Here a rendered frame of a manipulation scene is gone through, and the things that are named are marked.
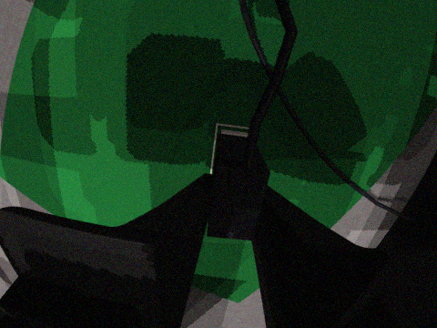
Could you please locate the black cable with plug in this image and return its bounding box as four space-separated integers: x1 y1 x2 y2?
207 0 416 241

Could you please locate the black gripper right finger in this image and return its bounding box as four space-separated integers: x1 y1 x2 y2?
252 186 437 328

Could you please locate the green circuit board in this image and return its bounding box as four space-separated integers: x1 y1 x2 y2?
0 0 437 302

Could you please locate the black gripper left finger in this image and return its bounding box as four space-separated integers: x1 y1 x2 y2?
0 174 214 328

